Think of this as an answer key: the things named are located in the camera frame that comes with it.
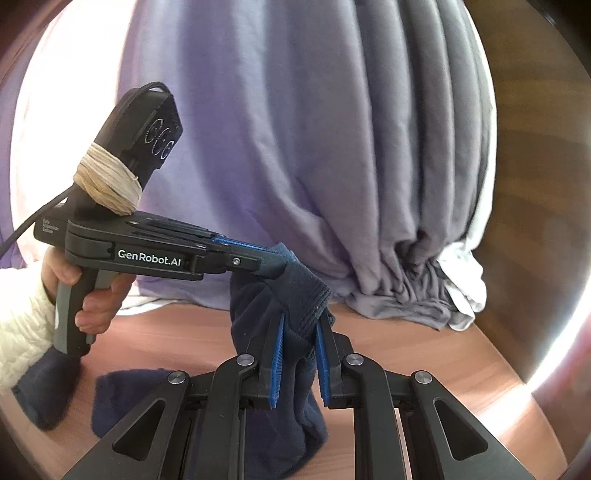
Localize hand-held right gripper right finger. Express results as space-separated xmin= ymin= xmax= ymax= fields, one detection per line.
xmin=315 ymin=313 xmax=535 ymax=480

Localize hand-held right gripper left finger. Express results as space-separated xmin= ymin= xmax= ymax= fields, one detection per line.
xmin=61 ymin=311 xmax=286 ymax=480

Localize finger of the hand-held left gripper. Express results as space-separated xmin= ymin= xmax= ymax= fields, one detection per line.
xmin=210 ymin=237 xmax=274 ymax=256
xmin=225 ymin=250 xmax=290 ymax=281

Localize navy blue pants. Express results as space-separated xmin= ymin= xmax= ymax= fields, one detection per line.
xmin=14 ymin=242 xmax=332 ymax=480

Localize person's left forearm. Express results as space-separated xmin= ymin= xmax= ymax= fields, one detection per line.
xmin=0 ymin=268 xmax=59 ymax=396

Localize person's left hand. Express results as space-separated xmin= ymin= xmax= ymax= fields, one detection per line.
xmin=41 ymin=244 xmax=136 ymax=336

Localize tan rubber band wrap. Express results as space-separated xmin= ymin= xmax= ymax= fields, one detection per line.
xmin=74 ymin=143 xmax=142 ymax=216

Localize grey curtain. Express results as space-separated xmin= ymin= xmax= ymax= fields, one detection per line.
xmin=129 ymin=0 xmax=500 ymax=331

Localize white curtain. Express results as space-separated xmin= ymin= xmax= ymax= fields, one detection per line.
xmin=436 ymin=217 xmax=489 ymax=332

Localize black cable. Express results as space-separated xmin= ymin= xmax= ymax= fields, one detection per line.
xmin=0 ymin=191 xmax=70 ymax=261

